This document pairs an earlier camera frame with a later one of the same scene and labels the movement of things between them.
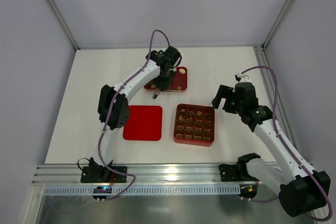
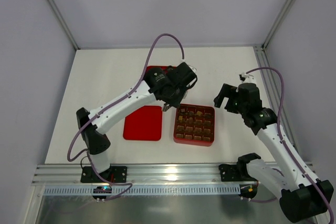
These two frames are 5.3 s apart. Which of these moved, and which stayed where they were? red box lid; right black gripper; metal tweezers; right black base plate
Moved: metal tweezers
Stayed: right black base plate; red box lid; right black gripper
